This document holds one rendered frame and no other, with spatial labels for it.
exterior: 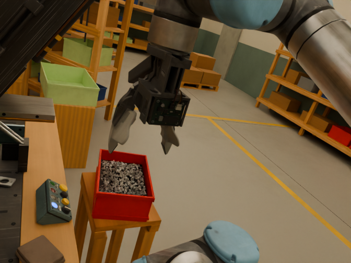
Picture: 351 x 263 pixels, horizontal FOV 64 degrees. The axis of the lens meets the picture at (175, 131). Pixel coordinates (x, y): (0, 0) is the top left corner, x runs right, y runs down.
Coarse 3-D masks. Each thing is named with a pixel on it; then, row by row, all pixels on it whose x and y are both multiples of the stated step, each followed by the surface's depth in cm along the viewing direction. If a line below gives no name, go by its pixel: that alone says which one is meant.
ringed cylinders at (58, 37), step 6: (90, 0) 92; (84, 6) 92; (78, 12) 92; (84, 12) 94; (72, 18) 92; (78, 18) 94; (72, 24) 94; (66, 30) 94; (60, 36) 93; (54, 42) 94; (48, 48) 93; (42, 54) 94; (36, 60) 94
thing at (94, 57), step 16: (128, 0) 319; (80, 16) 297; (96, 16) 304; (112, 16) 321; (128, 16) 326; (96, 32) 293; (64, 48) 325; (80, 48) 316; (96, 48) 303; (112, 48) 343; (32, 64) 412; (64, 64) 323; (80, 64) 319; (96, 64) 310; (32, 80) 362; (96, 80) 322; (112, 80) 357; (112, 96) 363
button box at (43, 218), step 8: (48, 184) 88; (56, 184) 92; (40, 192) 88; (48, 192) 85; (56, 192) 88; (40, 200) 85; (48, 200) 83; (56, 200) 85; (40, 208) 83; (48, 208) 80; (56, 208) 81; (40, 216) 80; (48, 216) 80; (56, 216) 81; (64, 216) 82
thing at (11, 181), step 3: (0, 177) 92; (3, 177) 93; (6, 177) 93; (0, 180) 91; (3, 180) 93; (6, 180) 93; (9, 180) 92; (12, 180) 93; (15, 180) 93; (0, 183) 90; (3, 183) 90; (6, 183) 91; (9, 183) 91; (12, 183) 91; (6, 186) 90; (9, 186) 90
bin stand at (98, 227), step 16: (80, 192) 127; (80, 208) 127; (80, 224) 132; (96, 224) 99; (112, 224) 102; (128, 224) 104; (144, 224) 108; (80, 240) 136; (96, 240) 102; (112, 240) 147; (144, 240) 113; (80, 256) 141; (96, 256) 106; (112, 256) 151
